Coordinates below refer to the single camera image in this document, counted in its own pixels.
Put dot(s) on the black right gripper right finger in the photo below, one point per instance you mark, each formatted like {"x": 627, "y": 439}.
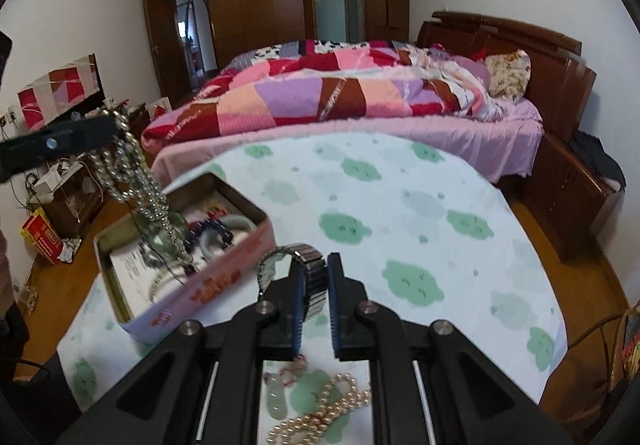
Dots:
{"x": 429, "y": 383}

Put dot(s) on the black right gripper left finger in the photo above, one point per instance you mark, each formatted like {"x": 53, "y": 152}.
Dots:
{"x": 200, "y": 384}

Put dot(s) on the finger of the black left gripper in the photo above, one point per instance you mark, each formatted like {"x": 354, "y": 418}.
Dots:
{"x": 65, "y": 139}

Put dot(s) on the silver metal band watch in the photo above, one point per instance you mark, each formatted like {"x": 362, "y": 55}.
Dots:
{"x": 305, "y": 259}

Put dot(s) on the pale jade bangle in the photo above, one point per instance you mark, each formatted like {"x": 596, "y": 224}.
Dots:
{"x": 218, "y": 234}

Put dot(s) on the cluttered tv cabinet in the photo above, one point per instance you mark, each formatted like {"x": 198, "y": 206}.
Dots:
{"x": 68, "y": 194}

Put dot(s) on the red cardboard box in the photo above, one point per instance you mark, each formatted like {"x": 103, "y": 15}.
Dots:
{"x": 38, "y": 231}

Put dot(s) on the printed booklet in tin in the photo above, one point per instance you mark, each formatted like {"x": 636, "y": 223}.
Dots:
{"x": 152, "y": 266}

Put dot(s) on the pink metal tin box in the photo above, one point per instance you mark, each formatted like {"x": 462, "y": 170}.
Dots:
{"x": 201, "y": 289}

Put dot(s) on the cloud pattern table cloth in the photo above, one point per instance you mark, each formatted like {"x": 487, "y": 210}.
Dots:
{"x": 427, "y": 235}

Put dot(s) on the wooden nightstand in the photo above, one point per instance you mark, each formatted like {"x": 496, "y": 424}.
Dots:
{"x": 569, "y": 202}

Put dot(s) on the pink bed sheet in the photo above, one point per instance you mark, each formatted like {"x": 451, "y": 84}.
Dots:
{"x": 494, "y": 149}

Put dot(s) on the patchwork quilt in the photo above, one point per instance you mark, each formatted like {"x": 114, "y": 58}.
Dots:
{"x": 348, "y": 83}

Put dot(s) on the dark clothes on nightstand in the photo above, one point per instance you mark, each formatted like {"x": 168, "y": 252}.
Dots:
{"x": 590, "y": 150}

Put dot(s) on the floral pillow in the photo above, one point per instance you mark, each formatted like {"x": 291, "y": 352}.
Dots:
{"x": 509, "y": 75}

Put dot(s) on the jade pendant with red cord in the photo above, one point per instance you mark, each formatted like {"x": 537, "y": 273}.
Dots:
{"x": 277, "y": 381}

